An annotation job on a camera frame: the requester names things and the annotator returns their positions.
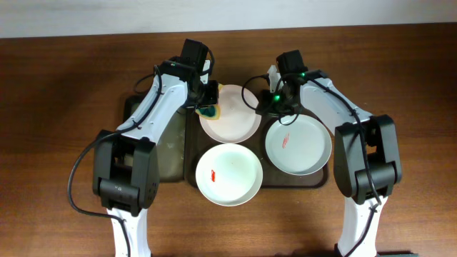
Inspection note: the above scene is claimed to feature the white plate top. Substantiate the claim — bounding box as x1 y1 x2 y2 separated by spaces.
199 84 261 143

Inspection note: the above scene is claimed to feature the white plate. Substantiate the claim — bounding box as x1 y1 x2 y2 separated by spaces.
199 84 261 143
196 143 263 207

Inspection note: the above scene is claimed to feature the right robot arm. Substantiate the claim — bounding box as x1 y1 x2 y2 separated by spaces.
257 50 402 256

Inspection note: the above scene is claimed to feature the white plate bottom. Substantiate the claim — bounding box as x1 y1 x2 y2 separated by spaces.
196 143 263 207

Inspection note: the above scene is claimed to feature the pale green plate right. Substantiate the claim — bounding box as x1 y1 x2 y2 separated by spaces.
265 114 332 176

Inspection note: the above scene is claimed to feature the small black tray with water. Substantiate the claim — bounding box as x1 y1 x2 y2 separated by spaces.
122 94 189 183

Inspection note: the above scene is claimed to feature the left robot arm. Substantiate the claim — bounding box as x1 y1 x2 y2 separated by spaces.
92 39 219 256

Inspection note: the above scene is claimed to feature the green yellow sponge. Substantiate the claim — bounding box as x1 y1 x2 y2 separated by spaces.
196 104 221 120

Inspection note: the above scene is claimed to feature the large brown serving tray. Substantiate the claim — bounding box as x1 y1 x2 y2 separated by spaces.
184 111 328 189

